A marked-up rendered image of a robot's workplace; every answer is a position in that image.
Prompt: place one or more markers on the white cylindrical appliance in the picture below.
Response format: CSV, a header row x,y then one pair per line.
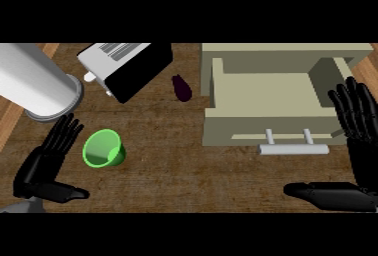
x,y
36,81

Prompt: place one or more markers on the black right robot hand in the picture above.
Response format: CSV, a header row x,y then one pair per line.
x,y
358,133

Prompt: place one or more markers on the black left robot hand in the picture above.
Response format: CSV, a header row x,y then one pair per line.
x,y
45,160

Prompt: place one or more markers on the green cup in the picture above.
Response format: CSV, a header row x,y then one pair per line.
x,y
104,148

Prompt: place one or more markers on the beige drawer cabinet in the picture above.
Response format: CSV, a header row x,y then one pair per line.
x,y
288,55

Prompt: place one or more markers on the dark purple eggplant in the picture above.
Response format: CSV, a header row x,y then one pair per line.
x,y
182,87

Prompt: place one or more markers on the white and black toaster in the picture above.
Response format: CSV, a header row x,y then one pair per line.
x,y
126,68

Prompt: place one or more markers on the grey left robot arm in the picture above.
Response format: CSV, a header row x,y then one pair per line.
x,y
24,206

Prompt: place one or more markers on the beige open drawer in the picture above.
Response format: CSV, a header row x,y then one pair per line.
x,y
273,106

